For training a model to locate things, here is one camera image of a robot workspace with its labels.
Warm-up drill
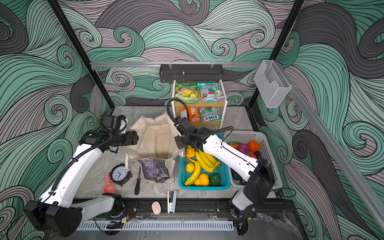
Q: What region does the green Fox's candy bag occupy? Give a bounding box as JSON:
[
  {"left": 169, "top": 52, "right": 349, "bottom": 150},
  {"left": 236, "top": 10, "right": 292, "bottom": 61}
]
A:
[{"left": 199, "top": 107, "right": 221, "bottom": 124}]

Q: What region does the pink eraser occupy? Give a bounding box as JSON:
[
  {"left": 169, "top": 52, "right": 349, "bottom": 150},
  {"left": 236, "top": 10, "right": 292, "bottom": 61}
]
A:
[{"left": 151, "top": 201, "right": 162, "bottom": 216}]

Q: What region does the yellow-green candy bag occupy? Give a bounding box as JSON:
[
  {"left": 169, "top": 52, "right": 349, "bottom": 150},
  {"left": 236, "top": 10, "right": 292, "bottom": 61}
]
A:
[{"left": 175, "top": 83, "right": 198, "bottom": 104}]

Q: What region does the single yellow banana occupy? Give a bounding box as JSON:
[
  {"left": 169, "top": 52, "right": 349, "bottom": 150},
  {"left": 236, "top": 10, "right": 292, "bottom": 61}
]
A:
[{"left": 185, "top": 158, "right": 201, "bottom": 187}]

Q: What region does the pink plastic scoop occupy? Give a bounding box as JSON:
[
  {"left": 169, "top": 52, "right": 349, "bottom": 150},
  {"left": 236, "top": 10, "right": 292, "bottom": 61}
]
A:
[{"left": 103, "top": 174, "right": 116, "bottom": 194}]

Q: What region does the purple onion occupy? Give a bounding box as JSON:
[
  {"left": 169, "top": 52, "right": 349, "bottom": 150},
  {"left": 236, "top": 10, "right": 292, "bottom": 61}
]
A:
[{"left": 237, "top": 144, "right": 250, "bottom": 155}]

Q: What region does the green-red candy bag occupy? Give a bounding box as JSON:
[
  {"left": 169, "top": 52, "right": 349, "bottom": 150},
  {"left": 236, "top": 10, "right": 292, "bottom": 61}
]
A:
[{"left": 198, "top": 83, "right": 225, "bottom": 103}]

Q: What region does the black wall shelf tray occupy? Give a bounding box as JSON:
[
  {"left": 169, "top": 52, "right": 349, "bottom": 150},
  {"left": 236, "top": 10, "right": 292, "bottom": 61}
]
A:
[{"left": 159, "top": 65, "right": 224, "bottom": 84}]

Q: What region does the black alarm clock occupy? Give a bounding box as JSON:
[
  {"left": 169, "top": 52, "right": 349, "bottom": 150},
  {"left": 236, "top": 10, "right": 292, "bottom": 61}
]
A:
[{"left": 109, "top": 164, "right": 132, "bottom": 187}]

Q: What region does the red tomato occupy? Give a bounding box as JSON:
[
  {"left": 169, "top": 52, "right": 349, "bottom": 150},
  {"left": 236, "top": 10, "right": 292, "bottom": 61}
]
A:
[{"left": 248, "top": 152, "right": 258, "bottom": 160}]

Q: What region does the white slotted cable duct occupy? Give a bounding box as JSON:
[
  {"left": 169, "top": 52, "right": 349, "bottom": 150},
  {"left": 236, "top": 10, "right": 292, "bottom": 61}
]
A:
[{"left": 77, "top": 220, "right": 235, "bottom": 232}]

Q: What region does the beige canvas grocery bag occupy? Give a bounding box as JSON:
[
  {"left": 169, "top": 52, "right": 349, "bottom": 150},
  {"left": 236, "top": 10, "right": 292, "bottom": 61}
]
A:
[{"left": 123, "top": 113, "right": 185, "bottom": 184}]

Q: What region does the yellow lemon front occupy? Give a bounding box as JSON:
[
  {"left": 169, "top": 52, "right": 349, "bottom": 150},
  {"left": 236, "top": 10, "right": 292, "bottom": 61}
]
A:
[{"left": 185, "top": 163, "right": 195, "bottom": 173}]

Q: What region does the yellow banana bunch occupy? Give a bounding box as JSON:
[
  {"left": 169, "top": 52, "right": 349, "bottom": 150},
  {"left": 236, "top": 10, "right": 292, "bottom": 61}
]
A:
[{"left": 195, "top": 150, "right": 220, "bottom": 173}]

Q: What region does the silver aluminium rail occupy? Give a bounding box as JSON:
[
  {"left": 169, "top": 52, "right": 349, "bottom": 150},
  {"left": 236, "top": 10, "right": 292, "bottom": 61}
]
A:
[{"left": 90, "top": 61, "right": 261, "bottom": 69}]

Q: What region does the orange tangerine in white basket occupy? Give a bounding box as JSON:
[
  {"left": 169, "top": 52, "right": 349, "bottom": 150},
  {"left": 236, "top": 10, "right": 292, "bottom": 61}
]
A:
[{"left": 248, "top": 141, "right": 260, "bottom": 153}]

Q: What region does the teal plastic basket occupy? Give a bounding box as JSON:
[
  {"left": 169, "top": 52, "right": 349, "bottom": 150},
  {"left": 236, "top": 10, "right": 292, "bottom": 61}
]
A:
[{"left": 179, "top": 146, "right": 230, "bottom": 191}]

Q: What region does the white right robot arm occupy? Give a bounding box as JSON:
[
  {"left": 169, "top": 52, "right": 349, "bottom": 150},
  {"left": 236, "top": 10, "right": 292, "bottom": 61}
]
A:
[{"left": 173, "top": 118, "right": 276, "bottom": 218}]

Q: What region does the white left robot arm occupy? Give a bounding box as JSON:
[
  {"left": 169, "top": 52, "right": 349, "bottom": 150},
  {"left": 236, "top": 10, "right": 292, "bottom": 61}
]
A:
[{"left": 24, "top": 115, "right": 139, "bottom": 237}]

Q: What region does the clear acrylic wall holder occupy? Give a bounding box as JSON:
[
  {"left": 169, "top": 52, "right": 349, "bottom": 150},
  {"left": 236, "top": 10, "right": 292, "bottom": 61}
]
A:
[{"left": 254, "top": 60, "right": 292, "bottom": 108}]

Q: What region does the white plastic basket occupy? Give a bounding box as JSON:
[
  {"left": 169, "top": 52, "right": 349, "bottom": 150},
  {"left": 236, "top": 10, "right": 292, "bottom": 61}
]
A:
[{"left": 224, "top": 130, "right": 283, "bottom": 189}]

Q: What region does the white stapler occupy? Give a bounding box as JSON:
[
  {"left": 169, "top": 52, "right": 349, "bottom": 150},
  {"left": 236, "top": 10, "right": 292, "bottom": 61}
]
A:
[{"left": 167, "top": 191, "right": 177, "bottom": 214}]

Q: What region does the green avocado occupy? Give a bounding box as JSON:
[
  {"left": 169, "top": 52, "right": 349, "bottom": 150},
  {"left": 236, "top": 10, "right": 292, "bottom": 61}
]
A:
[{"left": 209, "top": 173, "right": 221, "bottom": 187}]

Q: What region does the white wooden two-tier shelf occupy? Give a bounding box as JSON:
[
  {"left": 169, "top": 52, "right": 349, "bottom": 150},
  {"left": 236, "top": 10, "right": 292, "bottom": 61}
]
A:
[{"left": 171, "top": 80, "right": 228, "bottom": 129}]

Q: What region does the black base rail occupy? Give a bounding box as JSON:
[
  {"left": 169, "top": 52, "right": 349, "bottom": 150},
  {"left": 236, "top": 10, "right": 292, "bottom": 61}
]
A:
[{"left": 122, "top": 198, "right": 299, "bottom": 220}]

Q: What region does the yellow lemon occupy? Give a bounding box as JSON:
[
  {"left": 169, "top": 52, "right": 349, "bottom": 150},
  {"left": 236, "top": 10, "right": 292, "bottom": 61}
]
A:
[
  {"left": 185, "top": 163, "right": 195, "bottom": 173},
  {"left": 186, "top": 146, "right": 196, "bottom": 159}
]

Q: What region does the orange Fox's candy bag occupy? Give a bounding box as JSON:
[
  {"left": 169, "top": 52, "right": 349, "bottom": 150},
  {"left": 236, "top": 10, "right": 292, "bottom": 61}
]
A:
[{"left": 180, "top": 107, "right": 201, "bottom": 124}]

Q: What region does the black handled screwdriver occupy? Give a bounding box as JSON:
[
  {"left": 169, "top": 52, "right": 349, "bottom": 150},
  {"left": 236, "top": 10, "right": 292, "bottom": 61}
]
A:
[{"left": 134, "top": 167, "right": 142, "bottom": 196}]

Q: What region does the yellow pear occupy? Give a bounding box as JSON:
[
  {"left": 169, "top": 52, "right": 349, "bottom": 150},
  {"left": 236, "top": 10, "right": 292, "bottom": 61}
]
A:
[{"left": 194, "top": 173, "right": 210, "bottom": 187}]

